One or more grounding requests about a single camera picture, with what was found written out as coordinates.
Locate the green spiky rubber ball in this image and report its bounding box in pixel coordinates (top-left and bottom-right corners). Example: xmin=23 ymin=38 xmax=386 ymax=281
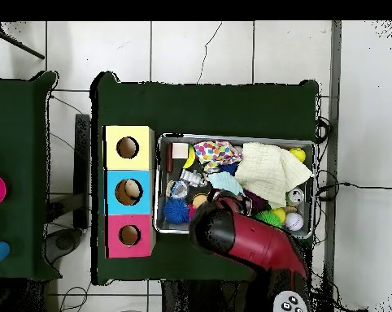
xmin=254 ymin=210 xmax=283 ymax=228

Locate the shallow wire mesh bin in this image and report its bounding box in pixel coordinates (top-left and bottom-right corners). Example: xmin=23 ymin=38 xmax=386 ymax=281
xmin=155 ymin=132 xmax=316 ymax=240

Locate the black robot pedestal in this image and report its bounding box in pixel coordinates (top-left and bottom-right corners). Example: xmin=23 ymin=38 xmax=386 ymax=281
xmin=161 ymin=279 xmax=249 ymax=312

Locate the white cloth with colourful dots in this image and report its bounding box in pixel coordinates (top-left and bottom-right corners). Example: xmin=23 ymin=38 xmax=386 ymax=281
xmin=193 ymin=140 xmax=243 ymax=171

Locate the cream waffle cloth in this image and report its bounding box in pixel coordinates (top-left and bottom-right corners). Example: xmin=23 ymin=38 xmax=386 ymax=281
xmin=233 ymin=141 xmax=315 ymax=209

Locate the yellow smiley face ball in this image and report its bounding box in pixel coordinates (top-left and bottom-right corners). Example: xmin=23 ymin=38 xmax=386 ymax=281
xmin=288 ymin=147 xmax=307 ymax=163

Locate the black cable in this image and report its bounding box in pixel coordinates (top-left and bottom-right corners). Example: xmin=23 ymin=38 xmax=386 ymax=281
xmin=316 ymin=180 xmax=392 ymax=201

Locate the clear shiny plastic packet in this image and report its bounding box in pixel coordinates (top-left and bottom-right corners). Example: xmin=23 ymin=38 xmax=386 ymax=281
xmin=165 ymin=179 xmax=189 ymax=199

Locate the light wooden cube block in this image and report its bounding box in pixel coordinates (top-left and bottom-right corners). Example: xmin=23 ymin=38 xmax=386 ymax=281
xmin=172 ymin=142 xmax=190 ymax=160

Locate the white baseball with red stitches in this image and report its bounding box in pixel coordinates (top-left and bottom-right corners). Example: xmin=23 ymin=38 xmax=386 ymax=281
xmin=284 ymin=212 xmax=304 ymax=232

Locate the blue spiky rubber ball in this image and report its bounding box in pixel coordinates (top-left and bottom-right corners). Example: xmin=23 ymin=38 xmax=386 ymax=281
xmin=162 ymin=197 xmax=190 ymax=224

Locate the black upright panel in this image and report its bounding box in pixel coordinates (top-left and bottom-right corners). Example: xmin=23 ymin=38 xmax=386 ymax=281
xmin=72 ymin=113 xmax=92 ymax=228

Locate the grey chair base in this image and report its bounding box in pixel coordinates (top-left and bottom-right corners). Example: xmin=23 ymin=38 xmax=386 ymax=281
xmin=44 ymin=227 xmax=83 ymax=264

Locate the dark green table cloth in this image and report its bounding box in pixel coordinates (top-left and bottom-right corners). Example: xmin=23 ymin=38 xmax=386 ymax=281
xmin=90 ymin=71 xmax=320 ymax=285
xmin=0 ymin=71 xmax=61 ymax=281

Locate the black tripod leg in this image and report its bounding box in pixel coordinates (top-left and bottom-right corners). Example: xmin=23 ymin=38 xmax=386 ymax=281
xmin=0 ymin=22 xmax=46 ymax=60

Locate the mint green waffle cloth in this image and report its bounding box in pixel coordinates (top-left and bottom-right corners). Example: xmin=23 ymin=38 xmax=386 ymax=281
xmin=207 ymin=171 xmax=244 ymax=196

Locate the wooden box with three holes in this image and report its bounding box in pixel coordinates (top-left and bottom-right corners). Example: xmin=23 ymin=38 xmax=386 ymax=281
xmin=103 ymin=125 xmax=156 ymax=259

